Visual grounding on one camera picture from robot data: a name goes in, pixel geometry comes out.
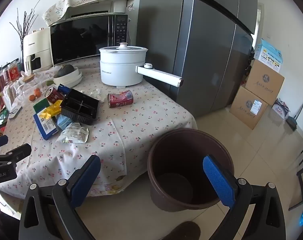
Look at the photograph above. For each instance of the blue flat box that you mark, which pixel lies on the blue flat box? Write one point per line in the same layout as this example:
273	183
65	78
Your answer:
45	127

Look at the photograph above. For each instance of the white green snack wrapper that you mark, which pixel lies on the white green snack wrapper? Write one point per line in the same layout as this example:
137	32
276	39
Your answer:
75	133

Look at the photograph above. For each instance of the blue white carton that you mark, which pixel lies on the blue white carton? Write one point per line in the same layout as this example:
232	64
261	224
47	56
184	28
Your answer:
269	55

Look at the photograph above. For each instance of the white air fryer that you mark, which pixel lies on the white air fryer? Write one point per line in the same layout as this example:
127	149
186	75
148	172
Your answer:
36	42

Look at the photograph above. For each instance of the brown cardboard box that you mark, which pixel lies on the brown cardboard box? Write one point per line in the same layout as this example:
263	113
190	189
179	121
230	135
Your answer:
264	80

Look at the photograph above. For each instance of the small green vegetable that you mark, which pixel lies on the small green vegetable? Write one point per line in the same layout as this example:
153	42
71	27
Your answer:
49	82

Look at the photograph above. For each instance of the dark green squash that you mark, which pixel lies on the dark green squash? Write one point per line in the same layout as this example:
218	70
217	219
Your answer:
65	70

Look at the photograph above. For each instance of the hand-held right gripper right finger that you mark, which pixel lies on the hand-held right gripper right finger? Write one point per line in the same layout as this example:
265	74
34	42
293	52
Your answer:
219	180

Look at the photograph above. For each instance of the brown plastic bin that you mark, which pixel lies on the brown plastic bin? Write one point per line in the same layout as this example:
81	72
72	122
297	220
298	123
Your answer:
181	150

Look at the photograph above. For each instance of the small orange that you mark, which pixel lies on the small orange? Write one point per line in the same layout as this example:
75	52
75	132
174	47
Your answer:
32	97
37	92

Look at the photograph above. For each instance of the white electric cooking pot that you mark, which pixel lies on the white electric cooking pot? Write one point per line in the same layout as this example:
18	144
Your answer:
119	70

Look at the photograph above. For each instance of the white flat device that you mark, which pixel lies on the white flat device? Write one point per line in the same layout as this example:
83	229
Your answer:
15	112

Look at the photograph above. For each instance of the white printed bag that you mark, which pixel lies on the white printed bag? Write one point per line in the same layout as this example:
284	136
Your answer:
280	110

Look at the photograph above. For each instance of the brown slipper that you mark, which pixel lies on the brown slipper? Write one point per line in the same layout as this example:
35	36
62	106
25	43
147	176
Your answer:
184	231

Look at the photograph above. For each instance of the light blue packet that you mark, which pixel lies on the light blue packet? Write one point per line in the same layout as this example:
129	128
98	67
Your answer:
64	122

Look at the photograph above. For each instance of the black plastic food tray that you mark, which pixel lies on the black plastic food tray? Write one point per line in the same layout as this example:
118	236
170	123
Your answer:
79	105

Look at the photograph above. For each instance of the black microwave oven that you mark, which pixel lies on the black microwave oven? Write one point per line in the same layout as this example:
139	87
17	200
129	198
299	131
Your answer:
79	40

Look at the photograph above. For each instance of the bare decorative branches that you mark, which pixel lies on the bare decorative branches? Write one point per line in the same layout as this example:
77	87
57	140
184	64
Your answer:
23	27

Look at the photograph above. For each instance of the small blue packet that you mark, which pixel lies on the small blue packet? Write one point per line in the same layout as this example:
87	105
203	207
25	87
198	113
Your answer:
64	89

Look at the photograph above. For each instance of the green flat card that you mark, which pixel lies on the green flat card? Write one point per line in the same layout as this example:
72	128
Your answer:
40	105

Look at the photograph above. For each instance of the grey refrigerator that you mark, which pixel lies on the grey refrigerator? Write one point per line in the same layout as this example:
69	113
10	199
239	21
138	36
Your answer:
204	55

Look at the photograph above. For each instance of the yellow crumpled wrapper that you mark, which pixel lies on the yellow crumpled wrapper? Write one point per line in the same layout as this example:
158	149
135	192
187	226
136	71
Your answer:
52	110

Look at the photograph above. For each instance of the white upright device wooden base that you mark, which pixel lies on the white upright device wooden base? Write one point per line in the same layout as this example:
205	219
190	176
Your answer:
29	66

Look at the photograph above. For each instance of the white crumpled tissue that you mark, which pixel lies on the white crumpled tissue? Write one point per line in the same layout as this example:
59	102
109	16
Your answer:
97	94

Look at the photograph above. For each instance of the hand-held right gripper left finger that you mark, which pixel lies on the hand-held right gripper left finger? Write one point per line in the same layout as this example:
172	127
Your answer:
87	180

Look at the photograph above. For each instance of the black metal chair frame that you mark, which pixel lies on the black metal chair frame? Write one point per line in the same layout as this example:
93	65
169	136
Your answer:
302	177

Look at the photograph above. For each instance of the stacked white bowls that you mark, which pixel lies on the stacked white bowls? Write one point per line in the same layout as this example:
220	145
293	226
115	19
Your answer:
69	80

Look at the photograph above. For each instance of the crushed red drink can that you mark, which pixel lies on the crushed red drink can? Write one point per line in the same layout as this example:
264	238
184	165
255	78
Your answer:
120	99

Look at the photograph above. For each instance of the clear box with oranges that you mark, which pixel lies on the clear box with oranges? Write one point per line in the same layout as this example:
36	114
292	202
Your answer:
24	90

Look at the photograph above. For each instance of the row of food jars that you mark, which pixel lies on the row of food jars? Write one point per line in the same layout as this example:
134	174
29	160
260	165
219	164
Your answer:
0	82

